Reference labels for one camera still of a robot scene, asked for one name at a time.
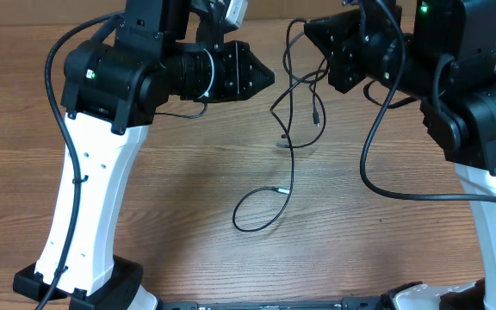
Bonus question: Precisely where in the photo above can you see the black barrel plug cable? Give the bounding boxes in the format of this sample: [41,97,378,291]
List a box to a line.
[232,18,331,233]

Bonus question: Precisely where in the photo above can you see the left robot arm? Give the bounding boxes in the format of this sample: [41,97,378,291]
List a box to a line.
[13,0,275,310]

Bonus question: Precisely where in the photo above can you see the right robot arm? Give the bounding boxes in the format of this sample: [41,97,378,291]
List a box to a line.
[304,0,496,309]

